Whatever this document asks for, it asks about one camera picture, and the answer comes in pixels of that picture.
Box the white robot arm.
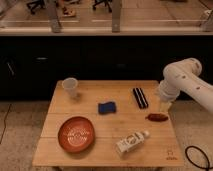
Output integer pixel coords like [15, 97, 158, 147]
[157, 58, 213, 114]

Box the dark red oblong object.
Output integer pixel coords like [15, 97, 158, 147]
[145, 113, 168, 122]

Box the white small bottle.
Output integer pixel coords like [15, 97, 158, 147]
[116, 131, 150, 155]

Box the blue sponge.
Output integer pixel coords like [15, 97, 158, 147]
[98, 102, 116, 114]

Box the orange patterned plate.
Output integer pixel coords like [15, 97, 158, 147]
[58, 116, 95, 153]

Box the clear plastic cup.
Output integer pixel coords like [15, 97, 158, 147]
[62, 77, 78, 98]

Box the black office chair base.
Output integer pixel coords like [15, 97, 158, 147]
[91, 0, 113, 14]

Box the black office chair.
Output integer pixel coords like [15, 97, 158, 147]
[26, 0, 45, 15]

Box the black cable loop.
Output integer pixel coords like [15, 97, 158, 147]
[184, 145, 211, 171]

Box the grey metal post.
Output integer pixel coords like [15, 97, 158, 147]
[112, 0, 121, 33]
[44, 0, 61, 33]

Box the black thin floor cable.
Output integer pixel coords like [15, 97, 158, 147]
[0, 103, 13, 145]

